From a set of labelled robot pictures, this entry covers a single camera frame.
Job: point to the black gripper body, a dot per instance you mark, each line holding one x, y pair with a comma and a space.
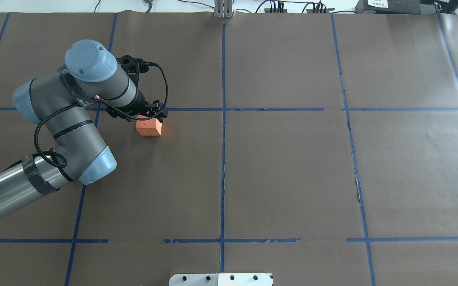
139, 104

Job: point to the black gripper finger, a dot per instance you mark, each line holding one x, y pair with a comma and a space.
162, 114
157, 104

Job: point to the orange foam cube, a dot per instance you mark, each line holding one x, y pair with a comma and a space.
152, 127

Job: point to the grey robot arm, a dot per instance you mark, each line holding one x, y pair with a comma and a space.
67, 142

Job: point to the black equipment box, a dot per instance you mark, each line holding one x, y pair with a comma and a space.
410, 7

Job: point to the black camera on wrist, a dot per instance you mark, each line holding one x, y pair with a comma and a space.
132, 65

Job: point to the grey metal camera post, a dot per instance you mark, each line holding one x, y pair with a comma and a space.
223, 9

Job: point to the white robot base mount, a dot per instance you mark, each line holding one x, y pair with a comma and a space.
222, 279

